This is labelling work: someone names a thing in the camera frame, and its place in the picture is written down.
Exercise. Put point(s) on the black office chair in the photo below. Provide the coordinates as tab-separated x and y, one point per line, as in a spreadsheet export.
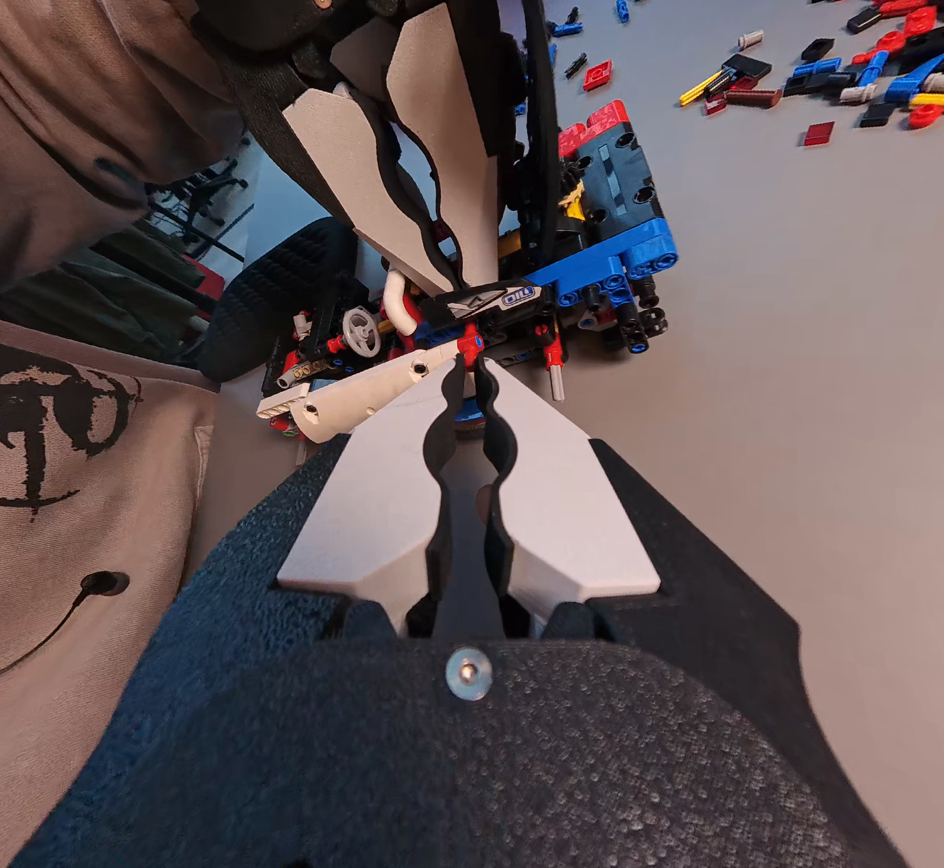
199	197

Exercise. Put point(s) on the person's left forearm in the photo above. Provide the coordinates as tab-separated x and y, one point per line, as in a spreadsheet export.
74	72

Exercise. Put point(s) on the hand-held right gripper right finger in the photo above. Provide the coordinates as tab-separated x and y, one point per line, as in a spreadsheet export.
575	514

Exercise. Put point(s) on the heap of blue black pins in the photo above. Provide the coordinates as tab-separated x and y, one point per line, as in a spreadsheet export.
566	29

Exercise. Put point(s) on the red square lego plate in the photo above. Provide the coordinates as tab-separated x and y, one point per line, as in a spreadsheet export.
598	75

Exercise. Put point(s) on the black textured cushion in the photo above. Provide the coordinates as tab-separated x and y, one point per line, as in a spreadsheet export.
287	285

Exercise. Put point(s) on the pile of small lego pieces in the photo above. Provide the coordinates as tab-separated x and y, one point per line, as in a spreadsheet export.
885	35

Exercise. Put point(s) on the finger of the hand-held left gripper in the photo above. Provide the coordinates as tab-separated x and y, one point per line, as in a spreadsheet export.
442	108
339	153

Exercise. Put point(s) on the person's leg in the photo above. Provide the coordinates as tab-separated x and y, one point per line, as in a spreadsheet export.
110	293

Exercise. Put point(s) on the lego race car model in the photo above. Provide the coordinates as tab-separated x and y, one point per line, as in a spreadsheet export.
627	175

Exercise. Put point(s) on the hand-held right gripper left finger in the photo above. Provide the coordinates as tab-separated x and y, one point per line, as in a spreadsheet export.
369	514

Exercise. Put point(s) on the white and blue lego panel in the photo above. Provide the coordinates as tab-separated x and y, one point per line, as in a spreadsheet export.
361	389

